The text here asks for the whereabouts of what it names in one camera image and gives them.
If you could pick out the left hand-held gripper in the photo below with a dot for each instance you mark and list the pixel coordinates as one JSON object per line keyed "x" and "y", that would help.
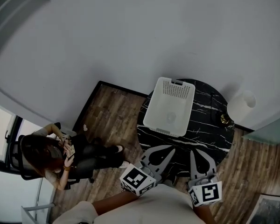
{"x": 136, "y": 179}

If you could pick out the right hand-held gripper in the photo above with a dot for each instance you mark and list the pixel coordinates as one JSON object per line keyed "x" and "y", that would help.
{"x": 207, "y": 193}

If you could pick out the white perforated plastic basket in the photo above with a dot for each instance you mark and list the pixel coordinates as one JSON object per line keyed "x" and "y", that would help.
{"x": 158, "y": 111}

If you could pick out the person's left forearm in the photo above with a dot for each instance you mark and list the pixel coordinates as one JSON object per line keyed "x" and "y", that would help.
{"x": 116, "y": 202}

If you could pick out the person's right forearm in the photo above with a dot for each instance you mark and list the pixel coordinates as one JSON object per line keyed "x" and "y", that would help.
{"x": 204, "y": 214}

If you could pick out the person's white shirt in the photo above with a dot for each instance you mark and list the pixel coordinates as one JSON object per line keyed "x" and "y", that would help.
{"x": 149, "y": 206}

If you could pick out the frosted glass partition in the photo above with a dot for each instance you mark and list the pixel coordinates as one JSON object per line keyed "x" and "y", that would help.
{"x": 268, "y": 130}

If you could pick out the white paper scrap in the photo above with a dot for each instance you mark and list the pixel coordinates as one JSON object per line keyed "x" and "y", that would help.
{"x": 85, "y": 127}

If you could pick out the framed grey picture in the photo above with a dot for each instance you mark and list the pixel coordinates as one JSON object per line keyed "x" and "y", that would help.
{"x": 270, "y": 211}

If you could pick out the white metal rack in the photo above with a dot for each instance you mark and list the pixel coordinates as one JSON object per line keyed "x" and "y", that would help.
{"x": 28, "y": 214}

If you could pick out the black office chair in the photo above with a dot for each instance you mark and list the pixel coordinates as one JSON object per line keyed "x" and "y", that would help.
{"x": 14, "y": 157}

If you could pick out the black framed window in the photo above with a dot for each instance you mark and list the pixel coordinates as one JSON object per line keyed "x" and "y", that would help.
{"x": 0, "y": 134}

